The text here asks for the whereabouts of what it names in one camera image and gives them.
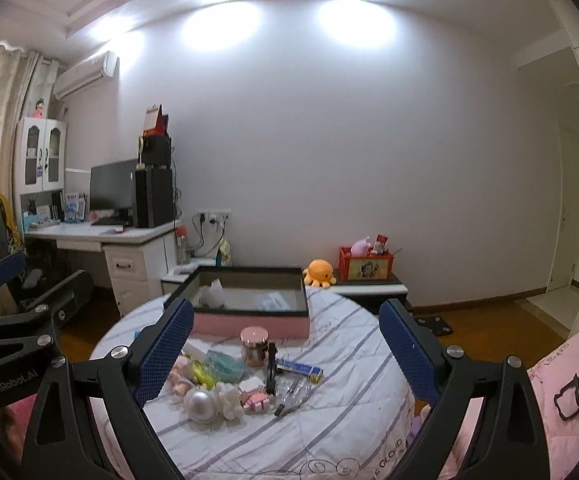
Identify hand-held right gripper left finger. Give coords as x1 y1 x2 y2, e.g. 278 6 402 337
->
22 297 195 480

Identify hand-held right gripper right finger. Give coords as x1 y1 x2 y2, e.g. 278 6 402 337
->
378 298 553 480

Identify small pink doll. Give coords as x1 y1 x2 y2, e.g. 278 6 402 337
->
169 355 201 401

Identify teal round container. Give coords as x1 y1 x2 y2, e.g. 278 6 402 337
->
204 350 247 386

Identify white round-headed figurine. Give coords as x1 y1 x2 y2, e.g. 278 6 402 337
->
184 389 218 423

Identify white block flower toy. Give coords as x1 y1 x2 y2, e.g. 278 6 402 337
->
216 382 245 418

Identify pink storage box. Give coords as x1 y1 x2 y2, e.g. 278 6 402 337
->
189 266 313 341

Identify rose gold candle jar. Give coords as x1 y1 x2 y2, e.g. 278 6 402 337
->
240 326 270 367

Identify pink block donut toy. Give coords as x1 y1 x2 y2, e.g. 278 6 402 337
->
239 390 272 414

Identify pink fuzzy blanket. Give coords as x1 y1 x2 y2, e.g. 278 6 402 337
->
0 395 40 461

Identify white power bank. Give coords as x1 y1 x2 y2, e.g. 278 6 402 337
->
183 340 215 361

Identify black bathroom scale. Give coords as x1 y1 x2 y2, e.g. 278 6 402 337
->
414 314 454 337

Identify white crumpled object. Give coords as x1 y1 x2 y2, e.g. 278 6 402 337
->
199 280 225 309

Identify white desk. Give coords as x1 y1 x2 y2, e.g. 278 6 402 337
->
23 221 177 317

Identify low white nightstand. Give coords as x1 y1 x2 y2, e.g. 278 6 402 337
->
333 270 413 313

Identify red crate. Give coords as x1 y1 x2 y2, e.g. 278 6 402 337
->
339 246 395 281

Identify red-capped bottle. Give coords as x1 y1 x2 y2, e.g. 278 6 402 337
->
176 226 191 266

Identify black cosmetic tube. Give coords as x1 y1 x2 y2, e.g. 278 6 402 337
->
266 342 278 394

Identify black monitor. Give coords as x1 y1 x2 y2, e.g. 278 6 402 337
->
89 158 140 222

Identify clear plastic bag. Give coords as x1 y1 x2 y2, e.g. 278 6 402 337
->
275 375 316 411

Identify clear plastic packet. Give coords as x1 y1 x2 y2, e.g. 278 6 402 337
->
256 293 295 311

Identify orange octopus plush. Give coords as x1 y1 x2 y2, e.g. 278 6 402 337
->
303 259 337 288

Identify white glass-door cabinet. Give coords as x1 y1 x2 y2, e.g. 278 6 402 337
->
16 117 68 194

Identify black computer tower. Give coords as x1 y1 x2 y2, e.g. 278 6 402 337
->
134 166 175 229

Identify black speaker box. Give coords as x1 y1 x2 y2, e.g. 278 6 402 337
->
142 135 172 168

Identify pink quilted blanket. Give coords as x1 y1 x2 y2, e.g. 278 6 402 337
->
409 322 579 480

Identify red desk calendar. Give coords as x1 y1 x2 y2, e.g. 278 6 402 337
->
142 105 170 137

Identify white air conditioner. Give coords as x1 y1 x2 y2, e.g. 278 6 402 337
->
52 51 120 101

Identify white door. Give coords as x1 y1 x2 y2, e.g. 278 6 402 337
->
544 45 579 292

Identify black power cables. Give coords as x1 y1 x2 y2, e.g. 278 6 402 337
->
172 157 226 261

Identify white wall outlet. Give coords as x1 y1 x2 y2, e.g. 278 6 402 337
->
196 208 232 226

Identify black plastic frame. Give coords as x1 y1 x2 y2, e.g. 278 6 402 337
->
554 374 579 421

